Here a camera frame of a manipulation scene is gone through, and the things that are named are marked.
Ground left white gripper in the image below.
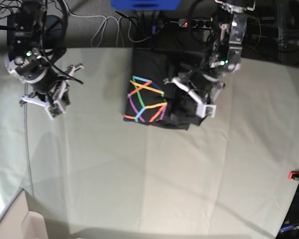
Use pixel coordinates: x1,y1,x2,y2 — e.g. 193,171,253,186
163,77,225,107

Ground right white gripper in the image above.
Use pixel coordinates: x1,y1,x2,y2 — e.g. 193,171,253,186
19,63,84,109

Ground dark grey t-shirt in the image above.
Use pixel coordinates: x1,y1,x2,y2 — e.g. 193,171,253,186
124,48,207,130

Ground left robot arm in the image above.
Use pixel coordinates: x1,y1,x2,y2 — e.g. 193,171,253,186
162,0,256,118

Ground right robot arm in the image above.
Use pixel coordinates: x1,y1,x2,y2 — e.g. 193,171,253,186
5,0,84,112

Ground black power strip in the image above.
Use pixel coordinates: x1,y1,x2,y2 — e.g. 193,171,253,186
177,18,212,30

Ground light green tablecloth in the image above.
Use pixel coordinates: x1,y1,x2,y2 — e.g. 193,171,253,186
0,48,299,239

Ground blue plastic bin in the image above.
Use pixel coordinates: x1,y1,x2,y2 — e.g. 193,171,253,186
111,0,181,10

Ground beige cardboard box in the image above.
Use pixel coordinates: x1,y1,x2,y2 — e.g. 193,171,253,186
0,188,48,239

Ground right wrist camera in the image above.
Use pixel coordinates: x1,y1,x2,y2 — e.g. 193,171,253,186
45,103,64,120

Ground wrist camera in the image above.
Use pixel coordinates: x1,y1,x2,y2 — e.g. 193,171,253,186
196,104,217,119
45,103,64,120

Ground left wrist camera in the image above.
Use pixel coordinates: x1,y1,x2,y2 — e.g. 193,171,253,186
196,104,217,119

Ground white cables on floor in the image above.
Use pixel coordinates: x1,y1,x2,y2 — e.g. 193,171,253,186
64,4,152,48

